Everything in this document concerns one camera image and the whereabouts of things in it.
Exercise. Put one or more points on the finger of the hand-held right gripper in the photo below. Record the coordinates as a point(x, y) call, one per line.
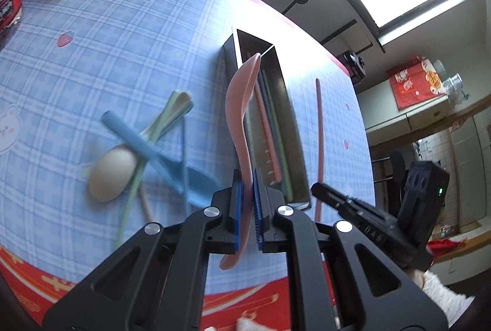
point(337, 200)

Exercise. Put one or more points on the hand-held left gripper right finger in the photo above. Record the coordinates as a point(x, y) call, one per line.
point(257, 208)

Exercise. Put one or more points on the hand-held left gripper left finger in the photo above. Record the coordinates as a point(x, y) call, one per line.
point(238, 212)

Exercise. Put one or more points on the metal utensil tray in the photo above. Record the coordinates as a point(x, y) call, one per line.
point(295, 147)

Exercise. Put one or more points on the blue spoon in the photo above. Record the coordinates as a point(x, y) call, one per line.
point(153, 158)

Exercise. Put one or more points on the pink spoon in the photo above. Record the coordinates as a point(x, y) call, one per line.
point(239, 104)

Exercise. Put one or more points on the green spoon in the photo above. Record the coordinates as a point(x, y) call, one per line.
point(184, 108)

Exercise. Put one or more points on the white spoon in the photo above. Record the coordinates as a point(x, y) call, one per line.
point(111, 173)

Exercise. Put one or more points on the person's right forearm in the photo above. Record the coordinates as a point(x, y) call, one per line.
point(441, 300)

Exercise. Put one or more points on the white refrigerator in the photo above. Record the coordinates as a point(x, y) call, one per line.
point(391, 122)

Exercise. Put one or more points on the red printed cloth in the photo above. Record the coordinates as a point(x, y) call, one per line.
point(416, 83)

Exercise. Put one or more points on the clear storage jar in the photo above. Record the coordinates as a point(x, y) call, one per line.
point(450, 81)

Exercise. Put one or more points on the silver rice cooker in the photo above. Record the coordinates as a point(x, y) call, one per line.
point(355, 64)

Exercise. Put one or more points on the black metal rack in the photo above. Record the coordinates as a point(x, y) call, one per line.
point(345, 34)

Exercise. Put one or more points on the blue plaid table mat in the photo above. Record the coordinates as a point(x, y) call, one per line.
point(96, 66)

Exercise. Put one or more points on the red patterned tablecloth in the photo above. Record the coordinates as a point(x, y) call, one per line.
point(30, 277)

